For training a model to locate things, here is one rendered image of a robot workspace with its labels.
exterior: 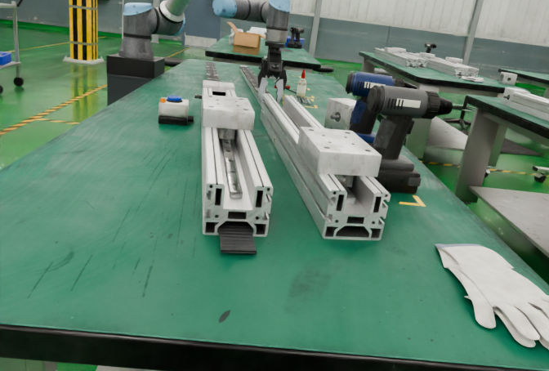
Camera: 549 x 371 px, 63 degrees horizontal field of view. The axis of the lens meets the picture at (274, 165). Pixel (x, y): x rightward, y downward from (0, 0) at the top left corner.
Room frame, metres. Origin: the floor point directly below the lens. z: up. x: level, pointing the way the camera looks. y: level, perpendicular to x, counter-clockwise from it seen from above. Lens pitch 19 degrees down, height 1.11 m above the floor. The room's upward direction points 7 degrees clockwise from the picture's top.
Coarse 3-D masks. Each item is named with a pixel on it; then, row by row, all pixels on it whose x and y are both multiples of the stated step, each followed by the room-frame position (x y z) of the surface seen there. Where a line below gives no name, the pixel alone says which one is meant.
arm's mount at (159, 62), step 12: (108, 60) 1.92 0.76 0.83; (120, 60) 1.92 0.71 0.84; (132, 60) 1.93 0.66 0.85; (144, 60) 1.93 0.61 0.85; (156, 60) 1.97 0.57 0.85; (108, 72) 1.92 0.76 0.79; (120, 72) 1.92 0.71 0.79; (132, 72) 1.93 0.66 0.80; (144, 72) 1.93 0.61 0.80; (156, 72) 1.97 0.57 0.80
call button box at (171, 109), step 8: (160, 104) 1.21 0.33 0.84; (168, 104) 1.22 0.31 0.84; (176, 104) 1.22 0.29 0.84; (184, 104) 1.23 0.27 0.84; (160, 112) 1.21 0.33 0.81; (168, 112) 1.21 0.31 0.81; (176, 112) 1.22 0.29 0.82; (184, 112) 1.22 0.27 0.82; (160, 120) 1.21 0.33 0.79; (168, 120) 1.21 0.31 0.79; (176, 120) 1.22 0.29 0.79; (184, 120) 1.22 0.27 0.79; (192, 120) 1.26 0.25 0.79
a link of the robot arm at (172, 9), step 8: (168, 0) 2.04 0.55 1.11; (176, 0) 2.01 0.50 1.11; (184, 0) 2.01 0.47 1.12; (160, 8) 2.05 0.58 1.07; (168, 8) 2.04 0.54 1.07; (176, 8) 2.03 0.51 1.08; (184, 8) 2.05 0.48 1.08; (160, 16) 2.05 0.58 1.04; (168, 16) 2.04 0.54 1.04; (176, 16) 2.06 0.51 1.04; (184, 16) 2.11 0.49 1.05; (160, 24) 2.04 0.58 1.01; (168, 24) 2.06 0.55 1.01; (176, 24) 2.08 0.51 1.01; (160, 32) 2.07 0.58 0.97; (168, 32) 2.09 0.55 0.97; (176, 32) 2.12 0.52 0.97
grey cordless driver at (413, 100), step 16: (368, 96) 0.94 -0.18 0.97; (384, 96) 0.90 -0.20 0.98; (400, 96) 0.90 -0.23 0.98; (416, 96) 0.91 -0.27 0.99; (432, 96) 0.92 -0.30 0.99; (384, 112) 0.90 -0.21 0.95; (400, 112) 0.90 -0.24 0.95; (416, 112) 0.90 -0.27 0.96; (432, 112) 0.91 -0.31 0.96; (448, 112) 0.93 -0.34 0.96; (384, 128) 0.91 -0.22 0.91; (400, 128) 0.91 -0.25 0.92; (384, 144) 0.91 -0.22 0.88; (400, 144) 0.91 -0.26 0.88; (384, 160) 0.90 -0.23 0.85; (400, 160) 0.91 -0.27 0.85; (384, 176) 0.89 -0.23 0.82; (400, 176) 0.89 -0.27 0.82; (416, 176) 0.90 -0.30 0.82; (400, 192) 0.90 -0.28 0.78; (416, 192) 0.90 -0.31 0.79
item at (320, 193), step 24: (264, 96) 1.39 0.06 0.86; (288, 96) 1.42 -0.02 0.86; (264, 120) 1.34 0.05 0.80; (288, 120) 1.08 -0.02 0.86; (312, 120) 1.12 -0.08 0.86; (288, 144) 0.97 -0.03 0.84; (288, 168) 0.93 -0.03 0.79; (312, 168) 0.76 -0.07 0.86; (312, 192) 0.73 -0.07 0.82; (336, 192) 0.64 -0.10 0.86; (360, 192) 0.71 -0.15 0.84; (384, 192) 0.66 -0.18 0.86; (312, 216) 0.71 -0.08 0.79; (336, 216) 0.65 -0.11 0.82; (360, 216) 0.65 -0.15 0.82; (384, 216) 0.66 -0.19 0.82
